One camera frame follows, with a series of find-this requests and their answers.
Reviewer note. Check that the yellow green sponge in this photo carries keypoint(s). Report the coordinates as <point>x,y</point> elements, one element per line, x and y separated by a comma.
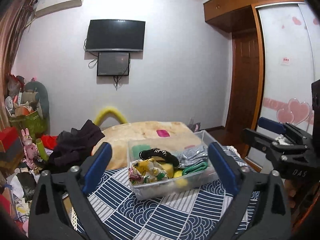
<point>168,168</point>

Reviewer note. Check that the yellow floral fabric item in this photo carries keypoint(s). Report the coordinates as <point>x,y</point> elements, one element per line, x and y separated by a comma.
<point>146,171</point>

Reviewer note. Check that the blue white patterned tablecloth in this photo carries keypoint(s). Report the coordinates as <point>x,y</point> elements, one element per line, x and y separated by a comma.
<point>190,214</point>

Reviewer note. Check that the yellow ball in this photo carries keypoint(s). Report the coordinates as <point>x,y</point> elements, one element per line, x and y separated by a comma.
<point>179,181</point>

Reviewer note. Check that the white air conditioner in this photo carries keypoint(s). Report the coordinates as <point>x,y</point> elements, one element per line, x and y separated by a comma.
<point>58,7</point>

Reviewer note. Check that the brown wooden door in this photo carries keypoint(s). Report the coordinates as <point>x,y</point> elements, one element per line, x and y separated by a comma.
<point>245,81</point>

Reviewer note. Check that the small black wall monitor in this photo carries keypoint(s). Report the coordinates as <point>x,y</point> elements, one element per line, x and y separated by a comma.
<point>113,64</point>

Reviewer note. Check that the wall-mounted black television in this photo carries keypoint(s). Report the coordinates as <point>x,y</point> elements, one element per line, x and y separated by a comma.
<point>115,35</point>

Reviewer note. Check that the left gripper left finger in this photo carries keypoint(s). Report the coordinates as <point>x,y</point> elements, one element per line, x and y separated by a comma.
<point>48,217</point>

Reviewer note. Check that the white wardrobe with hearts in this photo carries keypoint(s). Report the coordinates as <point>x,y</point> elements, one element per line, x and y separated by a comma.
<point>291,44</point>

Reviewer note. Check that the pink rabbit toy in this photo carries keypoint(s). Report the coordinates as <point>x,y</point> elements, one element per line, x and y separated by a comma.
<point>30,149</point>

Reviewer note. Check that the yellow curved tube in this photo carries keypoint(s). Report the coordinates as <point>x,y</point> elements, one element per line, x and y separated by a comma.
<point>109,112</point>

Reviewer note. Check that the black clothing pile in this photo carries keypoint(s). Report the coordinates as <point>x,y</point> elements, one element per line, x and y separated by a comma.
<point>73,147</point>

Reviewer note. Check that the wooden overhead cabinet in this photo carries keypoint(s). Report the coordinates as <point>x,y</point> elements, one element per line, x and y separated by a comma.
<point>233,15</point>

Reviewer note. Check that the beige floral blanket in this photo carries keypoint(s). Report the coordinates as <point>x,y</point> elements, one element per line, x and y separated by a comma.
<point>177,134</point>

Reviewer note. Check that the red and black box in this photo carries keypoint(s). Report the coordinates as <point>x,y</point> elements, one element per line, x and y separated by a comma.
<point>11,144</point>

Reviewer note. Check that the clear plastic storage box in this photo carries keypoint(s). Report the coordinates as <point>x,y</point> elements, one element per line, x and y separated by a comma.
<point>167,187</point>

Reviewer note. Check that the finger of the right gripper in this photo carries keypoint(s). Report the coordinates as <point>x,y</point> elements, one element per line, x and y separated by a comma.
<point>257,140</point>
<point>270,125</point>

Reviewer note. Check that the grey green plush cushion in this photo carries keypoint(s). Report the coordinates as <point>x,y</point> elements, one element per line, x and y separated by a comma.
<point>41,97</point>

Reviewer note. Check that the silver grey cloth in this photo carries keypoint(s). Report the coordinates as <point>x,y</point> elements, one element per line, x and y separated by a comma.
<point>192,156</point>

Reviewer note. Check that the striped brown curtain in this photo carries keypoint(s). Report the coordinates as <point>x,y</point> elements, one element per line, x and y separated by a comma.
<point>13,23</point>

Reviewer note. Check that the grey bag on floor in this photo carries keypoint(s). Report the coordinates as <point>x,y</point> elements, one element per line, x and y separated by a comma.
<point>195,127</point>

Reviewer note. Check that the black chain-pattern pouch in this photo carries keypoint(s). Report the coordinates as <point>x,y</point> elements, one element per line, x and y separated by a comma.
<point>161,155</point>

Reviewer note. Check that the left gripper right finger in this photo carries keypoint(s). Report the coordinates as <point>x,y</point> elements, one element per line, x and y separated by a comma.
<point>271,218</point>

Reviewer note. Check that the green box of clutter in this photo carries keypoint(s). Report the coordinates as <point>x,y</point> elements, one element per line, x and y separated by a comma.
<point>33,122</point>

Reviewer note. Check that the green knitted cloth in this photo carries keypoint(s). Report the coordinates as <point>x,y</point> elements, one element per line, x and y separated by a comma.
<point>195,168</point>

